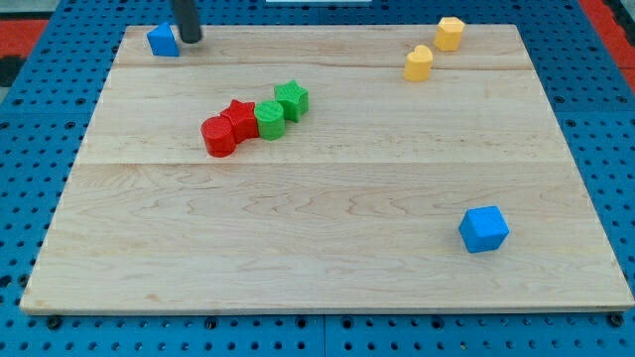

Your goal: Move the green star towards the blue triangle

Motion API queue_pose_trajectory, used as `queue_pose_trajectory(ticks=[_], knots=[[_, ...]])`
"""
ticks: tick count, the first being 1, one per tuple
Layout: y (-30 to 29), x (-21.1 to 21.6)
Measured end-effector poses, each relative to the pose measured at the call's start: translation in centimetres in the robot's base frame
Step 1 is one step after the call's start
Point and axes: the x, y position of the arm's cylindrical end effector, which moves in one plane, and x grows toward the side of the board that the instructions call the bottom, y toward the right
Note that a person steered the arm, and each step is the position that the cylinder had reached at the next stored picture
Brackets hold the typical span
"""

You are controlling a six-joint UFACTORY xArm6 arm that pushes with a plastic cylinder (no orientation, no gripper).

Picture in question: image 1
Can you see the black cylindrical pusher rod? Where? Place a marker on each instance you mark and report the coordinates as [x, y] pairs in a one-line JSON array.
[[187, 20]]

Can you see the green star block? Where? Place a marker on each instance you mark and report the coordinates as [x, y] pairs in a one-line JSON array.
[[293, 98]]

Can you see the blue triangle block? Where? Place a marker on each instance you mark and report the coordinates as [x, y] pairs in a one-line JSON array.
[[162, 41]]

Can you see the red star block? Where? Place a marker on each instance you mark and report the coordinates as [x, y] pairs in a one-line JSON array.
[[243, 120]]

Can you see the red cylinder block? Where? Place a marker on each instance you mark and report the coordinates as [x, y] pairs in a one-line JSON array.
[[218, 137]]

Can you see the green cylinder block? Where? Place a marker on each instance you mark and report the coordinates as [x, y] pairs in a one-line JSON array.
[[270, 120]]

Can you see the yellow heart block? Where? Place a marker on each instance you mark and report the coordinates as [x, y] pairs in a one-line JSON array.
[[418, 64]]

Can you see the light wooden board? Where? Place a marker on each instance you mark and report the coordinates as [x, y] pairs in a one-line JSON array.
[[355, 209]]

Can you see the yellow hexagon block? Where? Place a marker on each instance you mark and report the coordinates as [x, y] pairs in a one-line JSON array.
[[449, 34]]

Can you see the blue cube block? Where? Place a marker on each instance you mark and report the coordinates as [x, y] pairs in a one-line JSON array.
[[483, 229]]

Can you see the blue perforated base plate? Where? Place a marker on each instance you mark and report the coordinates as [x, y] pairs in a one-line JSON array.
[[46, 112]]

